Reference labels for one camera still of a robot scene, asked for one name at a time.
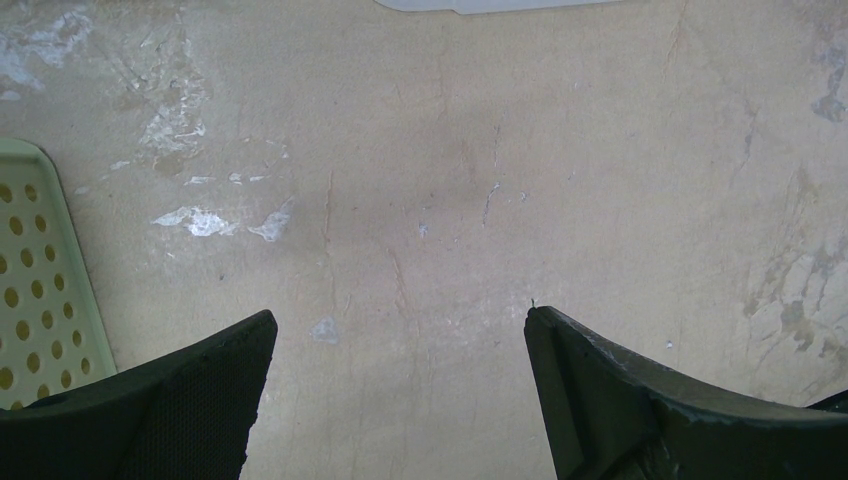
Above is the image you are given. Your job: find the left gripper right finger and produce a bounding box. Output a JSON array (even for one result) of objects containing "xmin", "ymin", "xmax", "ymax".
[{"xmin": 524, "ymin": 306, "xmax": 847, "ymax": 479}]

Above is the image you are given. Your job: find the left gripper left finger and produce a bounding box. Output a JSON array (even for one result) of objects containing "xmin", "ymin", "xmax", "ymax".
[{"xmin": 1, "ymin": 310, "xmax": 278, "ymax": 479}]

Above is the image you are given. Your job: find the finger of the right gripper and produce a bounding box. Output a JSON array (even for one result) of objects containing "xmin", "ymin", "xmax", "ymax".
[{"xmin": 808, "ymin": 390, "xmax": 848, "ymax": 414}]

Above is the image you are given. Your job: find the green perforated plastic basket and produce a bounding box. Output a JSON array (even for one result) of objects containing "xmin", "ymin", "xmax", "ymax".
[{"xmin": 1, "ymin": 138, "xmax": 117, "ymax": 410}]

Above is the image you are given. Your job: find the white perforated plastic basket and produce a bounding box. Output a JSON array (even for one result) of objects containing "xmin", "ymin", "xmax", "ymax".
[{"xmin": 376, "ymin": 0, "xmax": 615, "ymax": 15}]

